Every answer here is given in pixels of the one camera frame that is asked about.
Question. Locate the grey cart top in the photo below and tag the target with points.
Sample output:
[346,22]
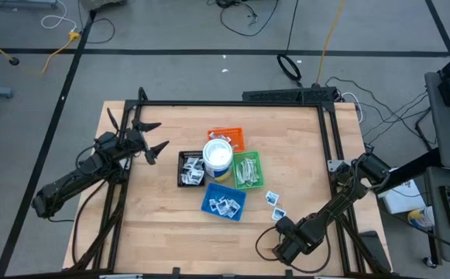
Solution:
[449,131]

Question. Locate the black floor puck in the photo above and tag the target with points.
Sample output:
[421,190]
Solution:
[14,60]

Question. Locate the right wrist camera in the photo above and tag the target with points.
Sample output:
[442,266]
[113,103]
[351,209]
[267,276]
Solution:
[286,224]

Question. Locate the green striped bandage wrapper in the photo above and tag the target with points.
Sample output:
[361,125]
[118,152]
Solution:
[253,167]
[241,172]
[248,170]

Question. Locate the white bandage wrapper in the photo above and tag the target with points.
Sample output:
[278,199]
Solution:
[256,177]

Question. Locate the black cart beam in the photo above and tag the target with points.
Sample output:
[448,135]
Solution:
[414,169]

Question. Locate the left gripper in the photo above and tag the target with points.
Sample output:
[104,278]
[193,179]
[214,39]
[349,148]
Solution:
[108,142]

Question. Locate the silver arm base bracket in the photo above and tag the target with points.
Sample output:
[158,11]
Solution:
[334,165]

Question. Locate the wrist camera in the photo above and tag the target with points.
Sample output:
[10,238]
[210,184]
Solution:
[134,138]
[286,224]

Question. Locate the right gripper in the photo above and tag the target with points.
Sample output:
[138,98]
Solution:
[296,242]

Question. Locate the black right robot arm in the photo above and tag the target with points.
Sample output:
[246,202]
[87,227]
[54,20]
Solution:
[344,193]

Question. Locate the white orange-print packet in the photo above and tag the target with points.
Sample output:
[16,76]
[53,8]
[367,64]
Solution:
[214,135]
[235,147]
[225,138]

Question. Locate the white dark-print wipe packet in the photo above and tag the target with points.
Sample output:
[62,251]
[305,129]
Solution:
[278,213]
[195,173]
[198,181]
[200,164]
[222,207]
[191,162]
[234,209]
[186,179]
[272,198]
[213,204]

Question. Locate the blue plastic basket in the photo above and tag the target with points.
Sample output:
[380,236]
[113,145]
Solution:
[224,190]

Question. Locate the white box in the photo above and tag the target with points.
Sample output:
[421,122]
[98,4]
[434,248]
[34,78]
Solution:
[402,201]

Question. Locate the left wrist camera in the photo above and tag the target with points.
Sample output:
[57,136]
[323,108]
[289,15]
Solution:
[134,138]

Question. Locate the black plastic basket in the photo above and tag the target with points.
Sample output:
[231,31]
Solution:
[181,170]

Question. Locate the orange plastic basket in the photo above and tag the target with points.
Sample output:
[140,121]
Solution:
[238,133]

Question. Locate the yellow white container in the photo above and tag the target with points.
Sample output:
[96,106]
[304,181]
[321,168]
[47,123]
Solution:
[420,218]

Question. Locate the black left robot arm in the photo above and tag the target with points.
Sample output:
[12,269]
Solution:
[69,182]

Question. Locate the white disinfecting wipes canister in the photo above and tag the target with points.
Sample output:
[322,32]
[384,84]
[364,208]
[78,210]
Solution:
[218,155]

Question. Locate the green plastic basket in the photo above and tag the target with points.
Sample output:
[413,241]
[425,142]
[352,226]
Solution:
[261,170]

